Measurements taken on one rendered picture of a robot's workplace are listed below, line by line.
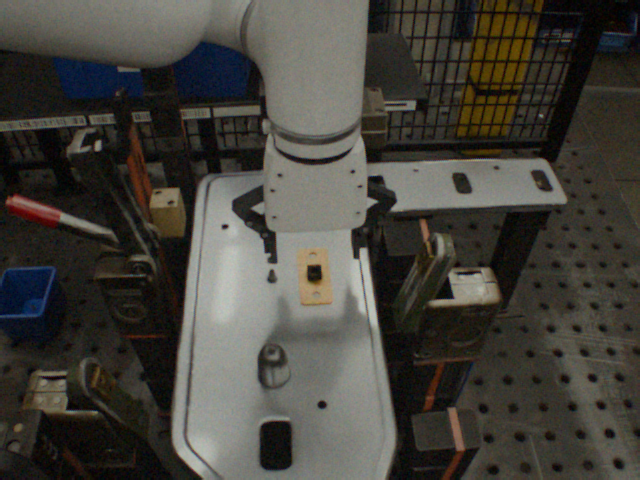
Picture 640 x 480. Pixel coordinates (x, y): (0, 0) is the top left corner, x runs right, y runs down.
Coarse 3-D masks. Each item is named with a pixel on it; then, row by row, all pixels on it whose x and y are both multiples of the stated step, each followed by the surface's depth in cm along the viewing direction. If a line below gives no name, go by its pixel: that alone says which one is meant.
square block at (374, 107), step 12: (372, 96) 82; (372, 108) 80; (384, 108) 80; (372, 120) 79; (384, 120) 79; (372, 132) 80; (384, 132) 81; (372, 144) 82; (384, 144) 82; (372, 156) 84; (372, 180) 88; (372, 228) 96; (372, 240) 98
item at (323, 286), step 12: (300, 252) 69; (312, 252) 69; (324, 252) 69; (300, 264) 67; (312, 264) 67; (324, 264) 67; (300, 276) 66; (312, 276) 65; (324, 276) 66; (300, 288) 65; (312, 288) 65; (324, 288) 65; (300, 300) 64; (312, 300) 64; (324, 300) 64
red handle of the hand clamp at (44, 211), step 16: (16, 208) 54; (32, 208) 55; (48, 208) 56; (48, 224) 56; (64, 224) 56; (80, 224) 57; (96, 224) 59; (96, 240) 58; (112, 240) 59; (144, 240) 61
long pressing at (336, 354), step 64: (192, 256) 68; (256, 256) 69; (192, 320) 62; (256, 320) 62; (320, 320) 62; (192, 384) 57; (256, 384) 57; (320, 384) 57; (384, 384) 57; (192, 448) 52; (256, 448) 52; (320, 448) 52; (384, 448) 52
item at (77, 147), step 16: (96, 128) 51; (80, 144) 49; (96, 144) 50; (112, 144) 49; (128, 144) 51; (64, 160) 51; (80, 160) 49; (96, 160) 50; (112, 160) 53; (80, 176) 51; (96, 176) 51; (112, 176) 54; (96, 192) 52; (112, 192) 52; (128, 192) 56; (112, 208) 54; (128, 208) 58; (112, 224) 55; (128, 224) 56; (144, 224) 60; (128, 240) 57; (128, 256) 59
